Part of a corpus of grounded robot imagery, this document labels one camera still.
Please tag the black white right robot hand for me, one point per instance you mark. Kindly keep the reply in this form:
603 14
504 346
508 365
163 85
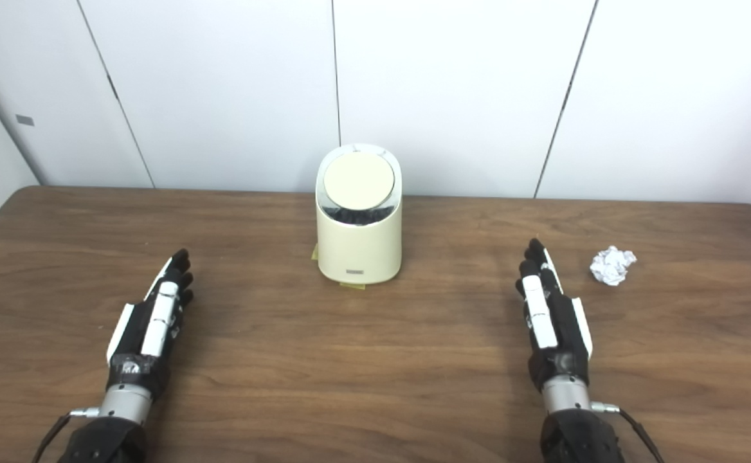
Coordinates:
562 334

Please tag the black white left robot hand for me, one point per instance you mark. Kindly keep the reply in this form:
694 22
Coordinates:
150 334

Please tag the white paper ball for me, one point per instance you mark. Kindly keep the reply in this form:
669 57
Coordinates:
612 265

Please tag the cream-colored trash bin body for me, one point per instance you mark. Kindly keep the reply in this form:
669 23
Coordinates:
359 251

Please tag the round cream bin lid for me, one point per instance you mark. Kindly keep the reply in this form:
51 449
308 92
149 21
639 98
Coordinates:
359 180

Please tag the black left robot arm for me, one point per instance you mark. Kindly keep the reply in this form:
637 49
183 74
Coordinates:
105 444

